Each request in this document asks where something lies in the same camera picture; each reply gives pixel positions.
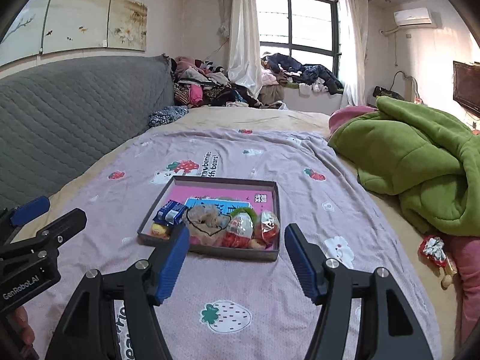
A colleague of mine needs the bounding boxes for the yellow cake snack packet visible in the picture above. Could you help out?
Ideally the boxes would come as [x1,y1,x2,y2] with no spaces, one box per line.
[150,223,173,240]

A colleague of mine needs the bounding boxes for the blue snack packet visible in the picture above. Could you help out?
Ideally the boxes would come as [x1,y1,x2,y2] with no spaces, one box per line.
[153,200,187,227]

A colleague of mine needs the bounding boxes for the beige mesh hair scrunchie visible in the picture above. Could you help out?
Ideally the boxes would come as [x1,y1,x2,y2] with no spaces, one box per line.
[182,204,231,246]

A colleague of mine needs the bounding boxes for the red surprise egg small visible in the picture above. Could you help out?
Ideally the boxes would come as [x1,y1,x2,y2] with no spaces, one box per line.
[256,211,280,245]

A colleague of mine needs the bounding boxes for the red surprise egg large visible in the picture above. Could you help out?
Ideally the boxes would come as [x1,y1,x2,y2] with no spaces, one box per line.
[221,212,254,249]

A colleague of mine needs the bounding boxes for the brown walnut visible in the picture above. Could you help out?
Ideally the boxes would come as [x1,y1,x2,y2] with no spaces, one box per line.
[248,238,267,250]

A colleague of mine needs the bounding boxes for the person's hand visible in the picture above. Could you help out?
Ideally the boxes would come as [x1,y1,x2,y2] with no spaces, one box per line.
[9,306,35,349]

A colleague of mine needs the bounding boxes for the red silver candy wrapper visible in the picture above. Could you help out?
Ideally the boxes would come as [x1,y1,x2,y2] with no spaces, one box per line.
[418,235,458,290]

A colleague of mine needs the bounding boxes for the grey quilted headboard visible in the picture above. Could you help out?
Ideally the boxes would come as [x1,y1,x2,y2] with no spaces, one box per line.
[1,55,173,208]

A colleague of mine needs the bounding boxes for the blue patterned cloth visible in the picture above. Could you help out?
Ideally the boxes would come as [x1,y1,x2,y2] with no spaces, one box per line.
[148,106,188,128]

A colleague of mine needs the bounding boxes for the green fleece blanket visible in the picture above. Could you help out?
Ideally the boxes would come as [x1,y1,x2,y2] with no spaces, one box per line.
[329,97,479,236]

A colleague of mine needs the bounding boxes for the clothes pile by headboard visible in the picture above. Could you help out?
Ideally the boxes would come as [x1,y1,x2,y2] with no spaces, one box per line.
[170,56,262,108]

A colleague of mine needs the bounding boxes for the pink pillow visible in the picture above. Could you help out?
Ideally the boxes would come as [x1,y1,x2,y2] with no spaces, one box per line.
[328,106,376,135]

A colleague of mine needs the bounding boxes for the dark wooden furniture edge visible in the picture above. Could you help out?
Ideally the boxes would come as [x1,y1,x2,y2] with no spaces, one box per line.
[453,61,480,117]

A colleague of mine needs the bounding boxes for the dark clothes on windowsill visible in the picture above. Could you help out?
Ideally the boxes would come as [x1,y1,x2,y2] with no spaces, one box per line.
[260,53,344,95]

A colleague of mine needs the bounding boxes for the white left curtain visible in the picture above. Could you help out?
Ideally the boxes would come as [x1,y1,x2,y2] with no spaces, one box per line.
[218,0,262,98]

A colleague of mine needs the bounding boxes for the white curtain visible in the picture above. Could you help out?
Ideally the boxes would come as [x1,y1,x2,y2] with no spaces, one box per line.
[338,0,368,107]
[218,0,262,98]

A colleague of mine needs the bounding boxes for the white air conditioner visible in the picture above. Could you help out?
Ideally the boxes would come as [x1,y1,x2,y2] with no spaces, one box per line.
[394,7,435,27]

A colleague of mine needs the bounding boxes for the black framed window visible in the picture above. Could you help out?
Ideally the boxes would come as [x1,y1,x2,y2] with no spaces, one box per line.
[256,0,341,74]

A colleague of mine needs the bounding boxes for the white right curtain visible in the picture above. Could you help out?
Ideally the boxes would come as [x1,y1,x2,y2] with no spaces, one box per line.
[338,0,368,107]

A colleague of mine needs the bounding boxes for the green fuzzy hair tie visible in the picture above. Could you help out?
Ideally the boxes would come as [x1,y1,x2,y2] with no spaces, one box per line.
[228,206,260,226]

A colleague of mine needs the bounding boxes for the flower wall painting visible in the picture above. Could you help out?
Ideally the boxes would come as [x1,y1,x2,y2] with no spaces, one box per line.
[1,0,147,66]

